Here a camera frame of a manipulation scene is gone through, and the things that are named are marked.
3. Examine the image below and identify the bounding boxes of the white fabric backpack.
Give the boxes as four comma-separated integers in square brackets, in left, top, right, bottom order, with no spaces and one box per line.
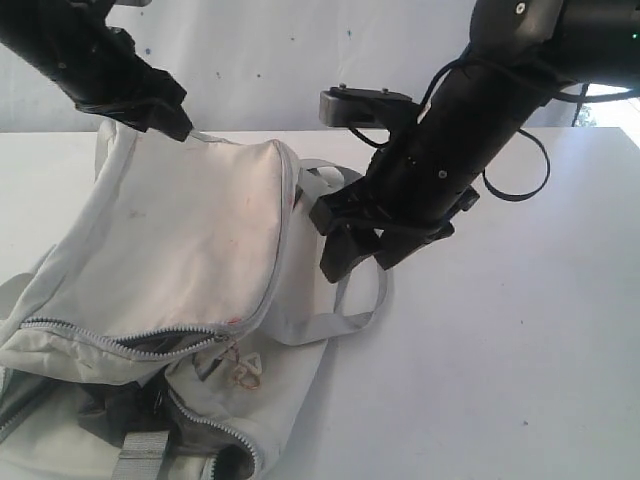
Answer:
[1,122,390,479]

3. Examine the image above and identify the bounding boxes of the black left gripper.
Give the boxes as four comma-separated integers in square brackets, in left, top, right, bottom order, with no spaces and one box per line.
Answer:
[1,1,193,141]

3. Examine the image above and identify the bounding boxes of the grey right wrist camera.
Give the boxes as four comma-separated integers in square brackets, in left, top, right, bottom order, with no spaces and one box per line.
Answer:
[319,87,421,131]

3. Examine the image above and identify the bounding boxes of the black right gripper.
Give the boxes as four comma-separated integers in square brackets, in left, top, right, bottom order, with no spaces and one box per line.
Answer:
[310,55,550,284]

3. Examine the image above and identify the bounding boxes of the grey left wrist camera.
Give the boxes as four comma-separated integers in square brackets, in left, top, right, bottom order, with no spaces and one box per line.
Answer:
[115,0,152,8]

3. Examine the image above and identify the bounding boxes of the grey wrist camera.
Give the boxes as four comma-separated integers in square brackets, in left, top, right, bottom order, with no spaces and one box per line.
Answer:
[115,0,152,8]
[319,87,421,131]

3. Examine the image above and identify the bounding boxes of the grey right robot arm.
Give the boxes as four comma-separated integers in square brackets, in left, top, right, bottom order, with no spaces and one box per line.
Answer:
[310,1,639,283]

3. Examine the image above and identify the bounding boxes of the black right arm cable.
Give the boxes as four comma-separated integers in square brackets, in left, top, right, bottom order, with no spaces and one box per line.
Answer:
[344,54,640,204]

